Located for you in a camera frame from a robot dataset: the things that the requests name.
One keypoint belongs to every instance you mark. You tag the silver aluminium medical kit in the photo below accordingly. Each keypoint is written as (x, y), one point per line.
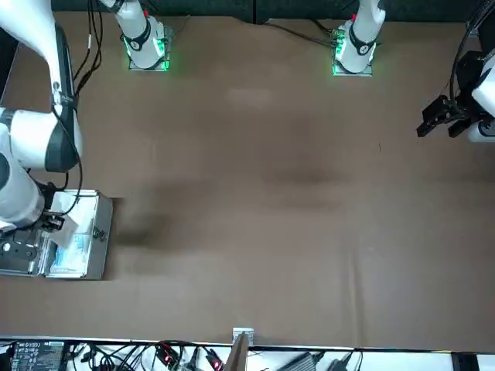
(101, 255)

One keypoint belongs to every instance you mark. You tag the aluminium camera post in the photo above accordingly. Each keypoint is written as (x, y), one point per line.
(241, 348)

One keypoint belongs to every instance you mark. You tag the small black power adapter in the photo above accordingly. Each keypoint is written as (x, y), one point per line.
(346, 363)

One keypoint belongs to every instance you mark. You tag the large labelled black power adapter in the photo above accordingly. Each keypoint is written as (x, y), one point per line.
(36, 355)

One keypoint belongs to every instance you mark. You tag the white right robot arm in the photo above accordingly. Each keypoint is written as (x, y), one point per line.
(27, 131)

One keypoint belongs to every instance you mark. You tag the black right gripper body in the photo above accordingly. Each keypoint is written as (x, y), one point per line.
(17, 249)

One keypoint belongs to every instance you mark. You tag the black plug with red light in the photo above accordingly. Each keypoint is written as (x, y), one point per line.
(214, 359)
(168, 353)

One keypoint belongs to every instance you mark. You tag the white plastic medicine box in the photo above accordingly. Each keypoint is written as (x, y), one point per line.
(69, 232)

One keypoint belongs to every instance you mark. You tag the black box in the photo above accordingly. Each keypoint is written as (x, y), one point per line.
(464, 363)

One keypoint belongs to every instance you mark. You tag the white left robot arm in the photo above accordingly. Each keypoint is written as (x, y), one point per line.
(363, 42)

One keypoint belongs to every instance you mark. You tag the clear bandage packet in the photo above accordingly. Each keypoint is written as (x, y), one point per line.
(73, 257)

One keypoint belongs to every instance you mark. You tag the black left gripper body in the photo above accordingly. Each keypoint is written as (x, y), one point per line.
(470, 73)

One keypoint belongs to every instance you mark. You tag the grey power adapter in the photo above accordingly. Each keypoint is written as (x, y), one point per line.
(303, 361)

